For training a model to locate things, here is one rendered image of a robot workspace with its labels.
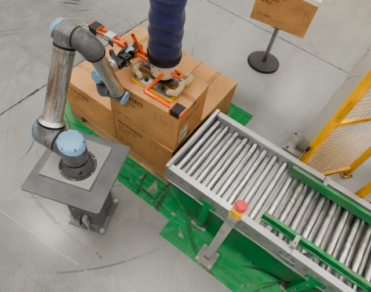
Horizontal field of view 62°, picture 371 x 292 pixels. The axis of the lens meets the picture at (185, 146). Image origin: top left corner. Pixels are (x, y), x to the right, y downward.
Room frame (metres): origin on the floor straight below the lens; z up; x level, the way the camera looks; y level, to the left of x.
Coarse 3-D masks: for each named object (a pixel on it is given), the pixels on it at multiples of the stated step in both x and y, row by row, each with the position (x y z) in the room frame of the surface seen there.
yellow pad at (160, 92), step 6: (132, 78) 1.52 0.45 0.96; (138, 78) 1.53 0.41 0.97; (144, 78) 1.52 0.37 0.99; (150, 78) 1.55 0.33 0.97; (138, 84) 1.49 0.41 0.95; (144, 84) 1.49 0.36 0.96; (162, 84) 1.53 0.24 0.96; (150, 90) 1.45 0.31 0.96; (156, 90) 1.45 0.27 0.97; (162, 90) 1.46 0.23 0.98; (162, 96) 1.42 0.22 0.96; (168, 96) 1.42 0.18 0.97; (174, 96) 1.44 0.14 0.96; (168, 102) 1.39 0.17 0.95
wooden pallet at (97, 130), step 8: (72, 112) 1.78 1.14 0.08; (80, 120) 1.74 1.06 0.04; (88, 120) 1.68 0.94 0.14; (96, 128) 1.69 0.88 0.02; (104, 136) 1.62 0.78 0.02; (136, 160) 1.43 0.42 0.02; (144, 160) 1.38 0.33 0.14; (144, 168) 1.38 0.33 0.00; (152, 168) 1.38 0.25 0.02; (160, 176) 1.30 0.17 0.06
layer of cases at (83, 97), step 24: (120, 48) 2.29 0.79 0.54; (144, 48) 2.36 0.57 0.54; (72, 72) 1.86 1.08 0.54; (192, 72) 2.16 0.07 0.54; (216, 72) 2.22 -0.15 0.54; (72, 96) 1.75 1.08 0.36; (96, 96) 1.65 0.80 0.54; (216, 96) 1.93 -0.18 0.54; (96, 120) 1.63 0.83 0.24; (120, 120) 1.49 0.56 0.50; (144, 144) 1.38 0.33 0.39
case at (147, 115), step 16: (128, 64) 1.67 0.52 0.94; (128, 80) 1.52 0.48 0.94; (144, 96) 1.40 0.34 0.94; (192, 96) 1.49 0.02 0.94; (112, 112) 1.50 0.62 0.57; (128, 112) 1.43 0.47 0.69; (144, 112) 1.37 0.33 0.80; (160, 112) 1.32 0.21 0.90; (192, 112) 1.45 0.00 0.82; (144, 128) 1.38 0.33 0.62; (160, 128) 1.32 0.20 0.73; (176, 128) 1.27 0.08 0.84; (192, 128) 1.51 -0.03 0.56; (176, 144) 1.29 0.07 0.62
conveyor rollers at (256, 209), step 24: (216, 144) 1.42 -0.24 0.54; (240, 144) 1.46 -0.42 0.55; (192, 168) 1.16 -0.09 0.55; (240, 168) 1.24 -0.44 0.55; (264, 168) 1.29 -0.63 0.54; (216, 192) 1.01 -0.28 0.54; (240, 192) 1.05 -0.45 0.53; (264, 192) 1.08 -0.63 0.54; (312, 192) 1.16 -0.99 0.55; (312, 216) 0.97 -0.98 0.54; (288, 240) 0.76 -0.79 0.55; (336, 240) 0.83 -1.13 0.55; (360, 264) 0.70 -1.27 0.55; (360, 288) 0.56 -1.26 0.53
